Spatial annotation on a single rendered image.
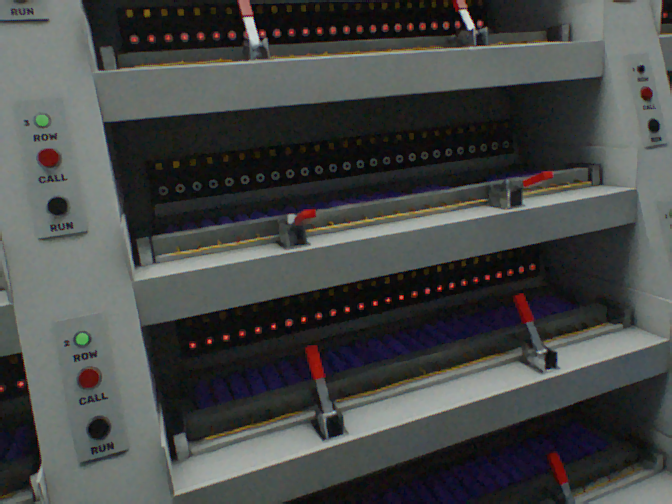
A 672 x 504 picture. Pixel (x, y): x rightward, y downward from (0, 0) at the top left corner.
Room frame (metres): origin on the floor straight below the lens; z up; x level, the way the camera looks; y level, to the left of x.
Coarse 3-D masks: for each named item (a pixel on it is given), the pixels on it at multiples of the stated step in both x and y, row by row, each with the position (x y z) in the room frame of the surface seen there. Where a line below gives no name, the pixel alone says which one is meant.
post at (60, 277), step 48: (48, 0) 0.46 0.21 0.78; (0, 48) 0.45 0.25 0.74; (48, 48) 0.46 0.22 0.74; (0, 96) 0.45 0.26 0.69; (48, 96) 0.46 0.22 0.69; (96, 96) 0.47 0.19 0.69; (0, 144) 0.44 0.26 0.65; (96, 144) 0.47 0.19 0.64; (0, 192) 0.44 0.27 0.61; (96, 192) 0.46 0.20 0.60; (48, 240) 0.45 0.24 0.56; (96, 240) 0.46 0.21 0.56; (48, 288) 0.45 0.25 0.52; (96, 288) 0.46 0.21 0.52; (48, 336) 0.45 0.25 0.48; (144, 336) 0.52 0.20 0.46; (48, 384) 0.44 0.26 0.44; (144, 384) 0.47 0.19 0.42; (48, 432) 0.44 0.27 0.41; (144, 432) 0.47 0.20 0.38; (48, 480) 0.44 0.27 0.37; (96, 480) 0.45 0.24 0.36; (144, 480) 0.46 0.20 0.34
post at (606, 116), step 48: (528, 0) 0.77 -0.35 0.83; (576, 0) 0.69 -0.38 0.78; (624, 48) 0.67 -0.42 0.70; (528, 96) 0.81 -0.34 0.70; (576, 96) 0.72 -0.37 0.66; (624, 96) 0.67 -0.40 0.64; (528, 144) 0.83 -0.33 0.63; (576, 144) 0.74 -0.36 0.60; (624, 144) 0.67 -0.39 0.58; (576, 240) 0.78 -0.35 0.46; (624, 240) 0.70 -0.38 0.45
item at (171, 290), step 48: (240, 192) 0.68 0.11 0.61; (288, 192) 0.70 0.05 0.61; (576, 192) 0.67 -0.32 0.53; (624, 192) 0.66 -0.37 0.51; (144, 240) 0.51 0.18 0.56; (336, 240) 0.54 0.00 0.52; (384, 240) 0.55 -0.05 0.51; (432, 240) 0.57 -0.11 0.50; (480, 240) 0.60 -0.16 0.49; (528, 240) 0.62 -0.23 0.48; (144, 288) 0.48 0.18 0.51; (192, 288) 0.49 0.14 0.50; (240, 288) 0.51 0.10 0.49; (288, 288) 0.53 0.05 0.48
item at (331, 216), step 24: (576, 168) 0.71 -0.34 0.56; (432, 192) 0.63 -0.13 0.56; (456, 192) 0.63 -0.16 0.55; (480, 192) 0.65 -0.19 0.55; (336, 216) 0.59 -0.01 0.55; (360, 216) 0.60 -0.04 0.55; (384, 216) 0.61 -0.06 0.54; (168, 240) 0.53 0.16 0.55; (192, 240) 0.54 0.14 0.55; (216, 240) 0.54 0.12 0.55; (240, 240) 0.54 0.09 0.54
